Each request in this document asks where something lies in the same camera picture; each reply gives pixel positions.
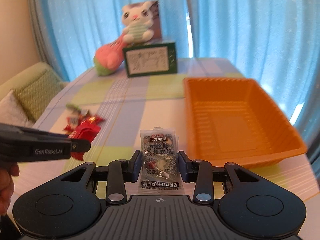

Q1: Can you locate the clear black snack packet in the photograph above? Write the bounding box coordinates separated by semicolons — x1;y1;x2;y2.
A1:
138;127;184;196

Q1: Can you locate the red snack packet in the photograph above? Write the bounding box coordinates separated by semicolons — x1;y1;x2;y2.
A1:
68;122;101;161

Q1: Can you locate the small red white packet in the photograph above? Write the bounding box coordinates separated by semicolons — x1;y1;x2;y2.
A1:
63;116;79;134

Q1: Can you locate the red candy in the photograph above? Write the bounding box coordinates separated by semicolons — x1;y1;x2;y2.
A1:
79;115;105;125

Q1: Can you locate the green snack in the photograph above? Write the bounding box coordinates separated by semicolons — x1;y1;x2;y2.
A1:
66;103;91;115

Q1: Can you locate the person's left hand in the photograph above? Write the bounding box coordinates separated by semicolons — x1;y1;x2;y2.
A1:
0;163;20;216

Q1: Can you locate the white cushion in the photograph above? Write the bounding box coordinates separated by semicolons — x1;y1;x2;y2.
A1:
0;90;34;127

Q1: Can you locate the green zigzag cushion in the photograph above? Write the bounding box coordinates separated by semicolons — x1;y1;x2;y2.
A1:
14;69;62;122

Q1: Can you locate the light green sofa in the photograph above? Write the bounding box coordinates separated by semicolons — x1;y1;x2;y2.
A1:
1;62;69;101

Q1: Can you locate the checked pastel tablecloth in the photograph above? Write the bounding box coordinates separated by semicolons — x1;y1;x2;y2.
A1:
8;59;319;222

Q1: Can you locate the orange plastic tray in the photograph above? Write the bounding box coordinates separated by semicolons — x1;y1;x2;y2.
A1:
183;77;307;168

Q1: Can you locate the dark green printed box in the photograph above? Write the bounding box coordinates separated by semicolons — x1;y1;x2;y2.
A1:
123;40;178;77

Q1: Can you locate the white bunny plush toy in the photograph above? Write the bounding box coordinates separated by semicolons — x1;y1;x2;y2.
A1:
121;1;154;44

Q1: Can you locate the light blue star curtain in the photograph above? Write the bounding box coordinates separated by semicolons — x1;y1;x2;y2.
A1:
28;0;319;161

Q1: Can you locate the brown white upright box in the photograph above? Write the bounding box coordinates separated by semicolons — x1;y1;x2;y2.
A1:
144;0;162;43

